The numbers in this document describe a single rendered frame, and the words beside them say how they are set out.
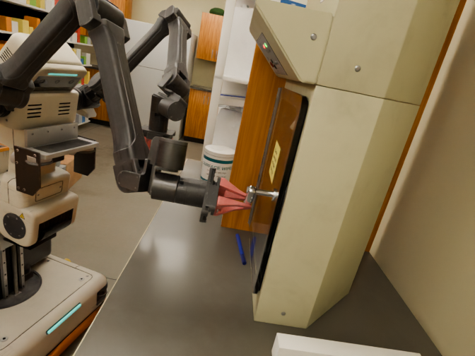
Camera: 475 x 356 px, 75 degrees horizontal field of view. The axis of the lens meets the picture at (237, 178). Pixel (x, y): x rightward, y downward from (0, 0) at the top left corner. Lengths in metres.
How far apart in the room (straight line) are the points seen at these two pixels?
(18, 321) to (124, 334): 1.06
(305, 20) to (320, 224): 0.33
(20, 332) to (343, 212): 1.36
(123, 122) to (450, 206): 0.77
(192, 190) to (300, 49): 0.32
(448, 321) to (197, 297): 0.55
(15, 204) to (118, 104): 0.74
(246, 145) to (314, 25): 0.46
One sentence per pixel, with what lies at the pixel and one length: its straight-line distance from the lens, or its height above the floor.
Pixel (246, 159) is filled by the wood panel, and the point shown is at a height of 1.17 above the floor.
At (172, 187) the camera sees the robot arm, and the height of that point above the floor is 1.17.
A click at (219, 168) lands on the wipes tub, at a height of 1.03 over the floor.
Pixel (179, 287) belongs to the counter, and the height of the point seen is 0.94.
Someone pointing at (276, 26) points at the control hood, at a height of 1.48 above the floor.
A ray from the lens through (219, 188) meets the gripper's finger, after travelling 0.63.
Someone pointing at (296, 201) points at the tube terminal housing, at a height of 1.21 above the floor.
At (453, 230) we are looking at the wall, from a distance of 0.88.
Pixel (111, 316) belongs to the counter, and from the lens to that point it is 0.67.
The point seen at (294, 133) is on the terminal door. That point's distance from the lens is 0.52.
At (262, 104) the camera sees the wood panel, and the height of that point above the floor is 1.33.
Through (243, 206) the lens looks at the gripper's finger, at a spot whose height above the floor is 1.15.
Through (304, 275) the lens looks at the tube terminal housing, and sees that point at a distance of 0.63.
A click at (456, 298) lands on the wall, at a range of 0.86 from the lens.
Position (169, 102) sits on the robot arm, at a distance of 0.91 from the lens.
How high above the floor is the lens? 1.41
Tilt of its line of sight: 19 degrees down
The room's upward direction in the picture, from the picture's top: 11 degrees clockwise
